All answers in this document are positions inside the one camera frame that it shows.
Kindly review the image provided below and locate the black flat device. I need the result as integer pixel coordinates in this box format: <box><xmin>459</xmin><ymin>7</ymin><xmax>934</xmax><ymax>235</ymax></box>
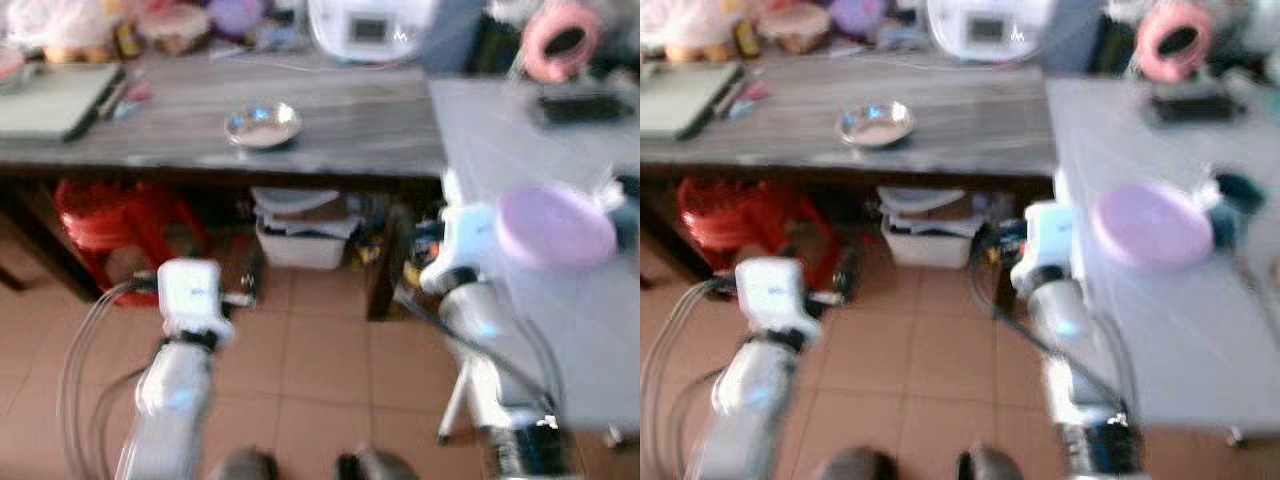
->
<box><xmin>537</xmin><ymin>90</ymin><xmax>626</xmax><ymax>126</ymax></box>
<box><xmin>1150</xmin><ymin>88</ymin><xmax>1236</xmax><ymax>126</ymax></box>

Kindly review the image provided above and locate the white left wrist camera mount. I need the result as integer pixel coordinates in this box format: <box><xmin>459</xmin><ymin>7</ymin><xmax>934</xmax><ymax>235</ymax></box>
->
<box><xmin>735</xmin><ymin>257</ymin><xmax>823</xmax><ymax>346</ymax></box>
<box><xmin>157</xmin><ymin>258</ymin><xmax>236</xmax><ymax>346</ymax></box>

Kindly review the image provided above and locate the pink plastic plate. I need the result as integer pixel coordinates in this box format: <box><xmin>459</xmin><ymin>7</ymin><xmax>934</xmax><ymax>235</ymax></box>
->
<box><xmin>495</xmin><ymin>182</ymin><xmax>619</xmax><ymax>269</ymax></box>
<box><xmin>1090</xmin><ymin>182</ymin><xmax>1216</xmax><ymax>269</ymax></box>

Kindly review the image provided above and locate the red plastic stool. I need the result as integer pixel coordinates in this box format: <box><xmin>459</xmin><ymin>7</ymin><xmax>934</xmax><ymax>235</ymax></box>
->
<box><xmin>675</xmin><ymin>177</ymin><xmax>831</xmax><ymax>291</ymax></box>
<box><xmin>55</xmin><ymin>178</ymin><xmax>211</xmax><ymax>291</ymax></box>

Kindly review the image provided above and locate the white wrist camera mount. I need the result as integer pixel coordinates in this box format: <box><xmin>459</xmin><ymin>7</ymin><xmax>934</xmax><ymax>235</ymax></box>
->
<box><xmin>1010</xmin><ymin>200</ymin><xmax>1076</xmax><ymax>296</ymax></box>
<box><xmin>157</xmin><ymin>258</ymin><xmax>236</xmax><ymax>346</ymax></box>
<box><xmin>420</xmin><ymin>200</ymin><xmax>501</xmax><ymax>296</ymax></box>
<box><xmin>735</xmin><ymin>257</ymin><xmax>823</xmax><ymax>346</ymax></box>

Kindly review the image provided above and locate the pink ring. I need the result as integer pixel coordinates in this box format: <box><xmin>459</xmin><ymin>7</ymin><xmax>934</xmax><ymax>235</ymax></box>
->
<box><xmin>522</xmin><ymin>3</ymin><xmax>604</xmax><ymax>83</ymax></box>
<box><xmin>1137</xmin><ymin>0</ymin><xmax>1216</xmax><ymax>83</ymax></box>

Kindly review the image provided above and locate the small steel bowl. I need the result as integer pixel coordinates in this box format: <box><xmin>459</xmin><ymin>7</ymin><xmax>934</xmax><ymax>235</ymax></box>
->
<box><xmin>836</xmin><ymin>100</ymin><xmax>915</xmax><ymax>149</ymax></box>
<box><xmin>224</xmin><ymin>101</ymin><xmax>303</xmax><ymax>151</ymax></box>

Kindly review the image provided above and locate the white storage box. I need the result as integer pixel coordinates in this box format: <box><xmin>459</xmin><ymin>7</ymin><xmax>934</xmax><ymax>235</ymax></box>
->
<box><xmin>878</xmin><ymin>187</ymin><xmax>986</xmax><ymax>269</ymax></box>
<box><xmin>250</xmin><ymin>187</ymin><xmax>361</xmax><ymax>271</ymax></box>

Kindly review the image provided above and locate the grey topped wooden table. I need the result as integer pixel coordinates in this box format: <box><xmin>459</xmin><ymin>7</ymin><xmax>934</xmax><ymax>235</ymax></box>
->
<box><xmin>640</xmin><ymin>50</ymin><xmax>1059</xmax><ymax>321</ymax></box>
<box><xmin>0</xmin><ymin>50</ymin><xmax>446</xmax><ymax>321</ymax></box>

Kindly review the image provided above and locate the dark teal cup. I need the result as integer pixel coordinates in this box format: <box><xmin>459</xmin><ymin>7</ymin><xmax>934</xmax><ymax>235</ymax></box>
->
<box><xmin>1215</xmin><ymin>172</ymin><xmax>1269</xmax><ymax>216</ymax></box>
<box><xmin>612</xmin><ymin>190</ymin><xmax>641</xmax><ymax>246</ymax></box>

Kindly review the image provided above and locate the clear food container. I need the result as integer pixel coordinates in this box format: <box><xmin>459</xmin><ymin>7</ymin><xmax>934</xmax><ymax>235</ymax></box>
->
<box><xmin>138</xmin><ymin>5</ymin><xmax>213</xmax><ymax>56</ymax></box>
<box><xmin>760</xmin><ymin>3</ymin><xmax>833</xmax><ymax>56</ymax></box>

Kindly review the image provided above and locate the purple lid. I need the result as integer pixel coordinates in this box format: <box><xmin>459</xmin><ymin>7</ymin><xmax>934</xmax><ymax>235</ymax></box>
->
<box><xmin>208</xmin><ymin>0</ymin><xmax>263</xmax><ymax>39</ymax></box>
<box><xmin>830</xmin><ymin>0</ymin><xmax>886</xmax><ymax>39</ymax></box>

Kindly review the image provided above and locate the green board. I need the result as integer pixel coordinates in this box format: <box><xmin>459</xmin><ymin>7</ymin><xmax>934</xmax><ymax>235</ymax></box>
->
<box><xmin>0</xmin><ymin>63</ymin><xmax>126</xmax><ymax>141</ymax></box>
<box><xmin>640</xmin><ymin>62</ymin><xmax>746</xmax><ymax>141</ymax></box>

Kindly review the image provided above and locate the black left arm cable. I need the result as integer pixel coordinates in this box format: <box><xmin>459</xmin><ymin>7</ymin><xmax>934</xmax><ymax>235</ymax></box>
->
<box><xmin>640</xmin><ymin>278</ymin><xmax>741</xmax><ymax>480</ymax></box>
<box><xmin>58</xmin><ymin>280</ymin><xmax>166</xmax><ymax>480</ymax></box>

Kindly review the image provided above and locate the white table leg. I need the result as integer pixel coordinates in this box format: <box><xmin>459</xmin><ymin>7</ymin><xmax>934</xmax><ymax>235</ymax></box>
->
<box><xmin>437</xmin><ymin>355</ymin><xmax>479</xmax><ymax>446</ymax></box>

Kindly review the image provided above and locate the white pink plastic bag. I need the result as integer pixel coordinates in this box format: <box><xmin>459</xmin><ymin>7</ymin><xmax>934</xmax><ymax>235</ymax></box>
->
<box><xmin>640</xmin><ymin>0</ymin><xmax>746</xmax><ymax>63</ymax></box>
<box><xmin>0</xmin><ymin>0</ymin><xmax>126</xmax><ymax>63</ymax></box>

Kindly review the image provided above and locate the grey robot right leg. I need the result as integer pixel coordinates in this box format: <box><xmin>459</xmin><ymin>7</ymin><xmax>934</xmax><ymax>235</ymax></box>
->
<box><xmin>957</xmin><ymin>445</ymin><xmax>1036</xmax><ymax>480</ymax></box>
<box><xmin>335</xmin><ymin>448</ymin><xmax>421</xmax><ymax>480</ymax></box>

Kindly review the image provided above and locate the grey robot leg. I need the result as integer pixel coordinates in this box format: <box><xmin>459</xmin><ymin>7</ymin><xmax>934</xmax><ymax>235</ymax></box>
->
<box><xmin>957</xmin><ymin>445</ymin><xmax>1036</xmax><ymax>480</ymax></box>
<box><xmin>335</xmin><ymin>448</ymin><xmax>421</xmax><ymax>480</ymax></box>
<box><xmin>215</xmin><ymin>448</ymin><xmax>283</xmax><ymax>480</ymax></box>
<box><xmin>815</xmin><ymin>447</ymin><xmax>898</xmax><ymax>480</ymax></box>

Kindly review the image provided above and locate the grey robot left leg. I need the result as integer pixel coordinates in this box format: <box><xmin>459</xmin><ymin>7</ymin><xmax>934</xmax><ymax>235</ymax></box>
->
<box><xmin>815</xmin><ymin>447</ymin><xmax>898</xmax><ymax>480</ymax></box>
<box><xmin>215</xmin><ymin>448</ymin><xmax>283</xmax><ymax>480</ymax></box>

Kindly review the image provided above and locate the white folding table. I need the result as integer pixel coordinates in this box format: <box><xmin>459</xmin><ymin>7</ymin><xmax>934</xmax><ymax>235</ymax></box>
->
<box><xmin>1045</xmin><ymin>75</ymin><xmax>1280</xmax><ymax>448</ymax></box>
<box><xmin>430</xmin><ymin>75</ymin><xmax>641</xmax><ymax>446</ymax></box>

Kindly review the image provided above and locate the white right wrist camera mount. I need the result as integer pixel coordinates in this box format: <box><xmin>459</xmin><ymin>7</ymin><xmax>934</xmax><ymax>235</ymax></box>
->
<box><xmin>1010</xmin><ymin>200</ymin><xmax>1076</xmax><ymax>296</ymax></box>
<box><xmin>420</xmin><ymin>200</ymin><xmax>501</xmax><ymax>296</ymax></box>

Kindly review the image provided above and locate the white rice cooker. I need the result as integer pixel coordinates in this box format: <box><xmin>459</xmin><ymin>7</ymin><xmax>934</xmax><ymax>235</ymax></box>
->
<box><xmin>925</xmin><ymin>0</ymin><xmax>1056</xmax><ymax>63</ymax></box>
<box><xmin>308</xmin><ymin>0</ymin><xmax>441</xmax><ymax>64</ymax></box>

